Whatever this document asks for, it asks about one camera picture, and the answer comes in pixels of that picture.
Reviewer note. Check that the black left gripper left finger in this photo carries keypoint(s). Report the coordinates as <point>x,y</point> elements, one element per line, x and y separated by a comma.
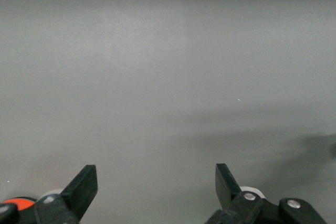
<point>76,197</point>

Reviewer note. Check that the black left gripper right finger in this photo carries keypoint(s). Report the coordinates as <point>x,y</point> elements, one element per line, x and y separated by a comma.
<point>228,195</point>

